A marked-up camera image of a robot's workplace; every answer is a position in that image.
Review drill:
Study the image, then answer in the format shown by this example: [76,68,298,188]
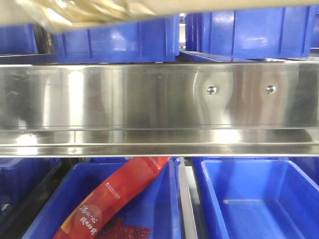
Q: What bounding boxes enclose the brown cardboard carton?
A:
[0,0,318,32]

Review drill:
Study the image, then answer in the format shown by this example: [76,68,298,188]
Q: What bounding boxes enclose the upper middle blue bin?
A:
[53,15,179,64]

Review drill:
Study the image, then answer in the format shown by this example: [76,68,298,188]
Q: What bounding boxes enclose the blue bin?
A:
[53,15,179,64]
[185,5,317,59]
[192,157,319,239]
[0,24,38,54]
[0,158,60,213]
[23,157,181,239]

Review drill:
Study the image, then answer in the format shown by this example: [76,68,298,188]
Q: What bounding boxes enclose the lower middle blue bin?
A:
[23,157,181,239]

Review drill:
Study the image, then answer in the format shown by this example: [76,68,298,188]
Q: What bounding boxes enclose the upper right blue bin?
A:
[185,5,317,59]

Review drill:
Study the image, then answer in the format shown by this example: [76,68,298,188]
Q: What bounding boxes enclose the lower right blue bin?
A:
[192,157,319,239]

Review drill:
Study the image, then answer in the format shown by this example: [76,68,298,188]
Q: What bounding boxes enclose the red snack package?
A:
[54,156,170,239]

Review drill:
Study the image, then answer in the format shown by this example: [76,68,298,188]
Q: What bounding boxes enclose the lower left blue bin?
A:
[0,158,60,213]

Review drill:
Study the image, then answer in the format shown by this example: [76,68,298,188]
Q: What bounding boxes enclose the upper left blue bin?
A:
[0,24,38,54]

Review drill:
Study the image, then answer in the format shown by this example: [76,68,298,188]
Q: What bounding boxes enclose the left rail screw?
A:
[207,86,217,95]

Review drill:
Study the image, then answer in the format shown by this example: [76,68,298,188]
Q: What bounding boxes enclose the rail screw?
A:
[266,85,276,95]
[207,86,217,95]

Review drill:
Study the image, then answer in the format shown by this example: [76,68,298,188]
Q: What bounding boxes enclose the stainless steel shelf rail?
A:
[0,61,319,157]

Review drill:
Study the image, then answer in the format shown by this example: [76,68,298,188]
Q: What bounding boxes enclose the right rail screw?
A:
[266,85,276,95]

